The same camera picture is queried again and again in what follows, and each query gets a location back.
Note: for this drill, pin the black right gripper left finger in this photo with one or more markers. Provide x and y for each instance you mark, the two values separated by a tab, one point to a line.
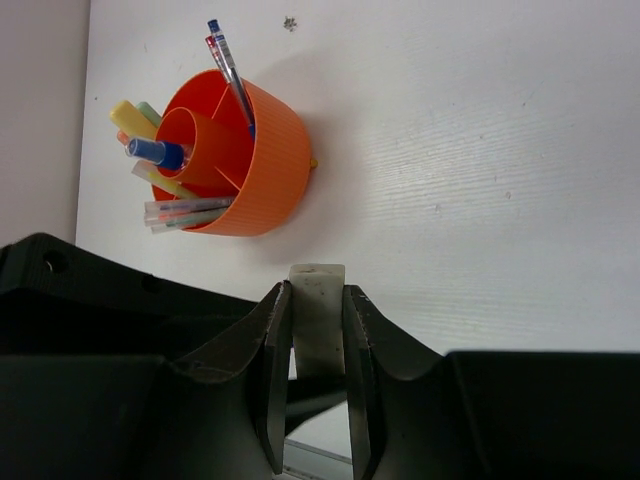
98	392

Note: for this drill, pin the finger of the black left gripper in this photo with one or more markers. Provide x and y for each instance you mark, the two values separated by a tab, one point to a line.
125	300

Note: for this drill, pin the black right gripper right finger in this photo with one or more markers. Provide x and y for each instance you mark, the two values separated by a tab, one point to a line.
417	414

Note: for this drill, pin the white eraser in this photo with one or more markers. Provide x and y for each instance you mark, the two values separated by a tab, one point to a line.
317	296

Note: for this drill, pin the slim orange highlighter pen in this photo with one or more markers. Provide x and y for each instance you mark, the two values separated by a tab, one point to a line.
188	218

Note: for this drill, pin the orange highlighter marker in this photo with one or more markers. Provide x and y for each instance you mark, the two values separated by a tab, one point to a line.
123	139

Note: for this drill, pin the clear glue bottle blue cap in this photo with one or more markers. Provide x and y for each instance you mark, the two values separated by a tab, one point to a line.
162	154

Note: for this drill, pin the yellow highlighter marker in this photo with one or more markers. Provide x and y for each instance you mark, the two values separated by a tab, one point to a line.
131	121

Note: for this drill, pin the green highlighter marker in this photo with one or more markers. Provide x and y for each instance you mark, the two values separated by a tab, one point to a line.
149	113

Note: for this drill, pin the blue gel pen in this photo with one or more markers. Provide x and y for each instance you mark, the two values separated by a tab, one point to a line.
231	75

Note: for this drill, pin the red gel pen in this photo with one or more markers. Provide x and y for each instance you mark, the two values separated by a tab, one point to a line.
215	53

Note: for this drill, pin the green slim pen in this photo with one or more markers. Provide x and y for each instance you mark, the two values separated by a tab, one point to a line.
172	226

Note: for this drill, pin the slim yellow highlighter pen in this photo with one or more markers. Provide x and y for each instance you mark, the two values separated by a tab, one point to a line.
149	173

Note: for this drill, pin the orange round divided organizer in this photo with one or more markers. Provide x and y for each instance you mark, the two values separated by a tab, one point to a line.
265	170

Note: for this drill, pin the aluminium table rail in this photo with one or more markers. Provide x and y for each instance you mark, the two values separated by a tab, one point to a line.
303	461

